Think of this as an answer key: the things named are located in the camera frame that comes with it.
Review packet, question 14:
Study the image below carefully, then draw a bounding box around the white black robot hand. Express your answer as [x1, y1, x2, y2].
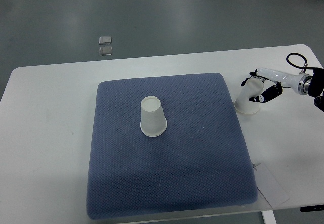
[241, 68, 312, 103]

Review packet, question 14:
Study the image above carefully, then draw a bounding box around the white paper cup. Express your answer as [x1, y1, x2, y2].
[140, 96, 167, 137]
[234, 78, 264, 115]

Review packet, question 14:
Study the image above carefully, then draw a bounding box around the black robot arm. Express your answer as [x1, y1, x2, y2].
[286, 52, 323, 111]

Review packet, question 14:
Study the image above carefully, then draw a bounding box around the white paper tag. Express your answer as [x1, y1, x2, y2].
[253, 163, 289, 208]

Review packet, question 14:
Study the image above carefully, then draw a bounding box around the blue grey foam cushion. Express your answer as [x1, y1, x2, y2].
[87, 73, 258, 220]

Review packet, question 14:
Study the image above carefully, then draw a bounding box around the black table control panel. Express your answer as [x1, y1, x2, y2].
[300, 204, 324, 213]

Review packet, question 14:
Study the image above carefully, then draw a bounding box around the white table leg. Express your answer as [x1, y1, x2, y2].
[261, 210, 277, 224]

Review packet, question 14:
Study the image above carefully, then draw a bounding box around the upper metal floor plate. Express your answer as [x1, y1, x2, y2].
[99, 35, 112, 45]

